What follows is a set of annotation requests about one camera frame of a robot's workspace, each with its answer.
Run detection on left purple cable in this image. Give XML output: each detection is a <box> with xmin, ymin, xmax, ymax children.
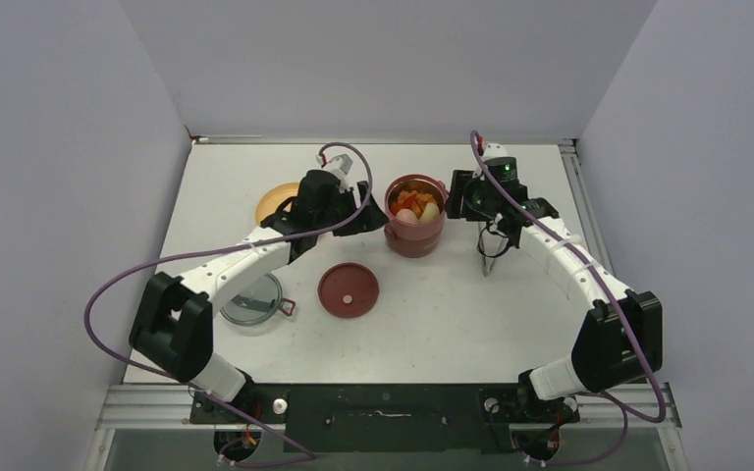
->
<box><xmin>82</xmin><ymin>142</ymin><xmax>375</xmax><ymax>469</ymax></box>

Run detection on metal tongs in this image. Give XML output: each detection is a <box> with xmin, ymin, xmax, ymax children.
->
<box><xmin>476</xmin><ymin>222</ymin><xmax>510</xmax><ymax>277</ymax></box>

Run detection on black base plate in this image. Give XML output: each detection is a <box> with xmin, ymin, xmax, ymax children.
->
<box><xmin>188</xmin><ymin>383</ymin><xmax>580</xmax><ymax>454</ymax></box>

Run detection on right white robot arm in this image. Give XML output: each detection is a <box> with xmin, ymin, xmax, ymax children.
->
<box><xmin>446</xmin><ymin>156</ymin><xmax>663</xmax><ymax>420</ymax></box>

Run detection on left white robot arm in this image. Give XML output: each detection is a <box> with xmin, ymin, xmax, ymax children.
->
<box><xmin>129</xmin><ymin>170</ymin><xmax>389</xmax><ymax>422</ymax></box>

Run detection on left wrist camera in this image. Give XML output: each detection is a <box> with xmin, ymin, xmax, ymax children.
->
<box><xmin>316</xmin><ymin>153</ymin><xmax>353</xmax><ymax>191</ymax></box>

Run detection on red round lid left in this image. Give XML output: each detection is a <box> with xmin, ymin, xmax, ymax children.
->
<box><xmin>317</xmin><ymin>263</ymin><xmax>380</xmax><ymax>319</ymax></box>

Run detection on red steel bowl with handles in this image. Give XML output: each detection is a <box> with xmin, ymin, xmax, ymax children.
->
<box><xmin>384</xmin><ymin>174</ymin><xmax>449</xmax><ymax>241</ymax></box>

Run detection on beige egg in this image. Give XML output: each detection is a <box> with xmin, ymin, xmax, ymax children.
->
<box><xmin>395</xmin><ymin>208</ymin><xmax>419</xmax><ymax>225</ymax></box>

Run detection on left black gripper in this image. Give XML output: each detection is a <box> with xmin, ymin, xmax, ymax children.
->
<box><xmin>313</xmin><ymin>182</ymin><xmax>386</xmax><ymax>237</ymax></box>

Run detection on white bun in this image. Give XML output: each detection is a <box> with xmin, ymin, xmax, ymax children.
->
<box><xmin>418</xmin><ymin>202</ymin><xmax>441</xmax><ymax>225</ymax></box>

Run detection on aluminium frame rail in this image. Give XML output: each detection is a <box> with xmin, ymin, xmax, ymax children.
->
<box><xmin>83</xmin><ymin>139</ymin><xmax>682</xmax><ymax>471</ymax></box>

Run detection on orange plastic plate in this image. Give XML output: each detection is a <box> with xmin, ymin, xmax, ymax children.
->
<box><xmin>254</xmin><ymin>182</ymin><xmax>299</xmax><ymax>224</ymax></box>

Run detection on red steel bowl tall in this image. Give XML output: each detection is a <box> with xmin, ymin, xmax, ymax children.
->
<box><xmin>384</xmin><ymin>227</ymin><xmax>441</xmax><ymax>259</ymax></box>

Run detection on grey transparent lid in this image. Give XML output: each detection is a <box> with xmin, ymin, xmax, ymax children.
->
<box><xmin>220</xmin><ymin>274</ymin><xmax>296</xmax><ymax>327</ymax></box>

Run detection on orange fried food pieces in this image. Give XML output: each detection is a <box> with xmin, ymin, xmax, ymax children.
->
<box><xmin>390</xmin><ymin>190</ymin><xmax>438</xmax><ymax>217</ymax></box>

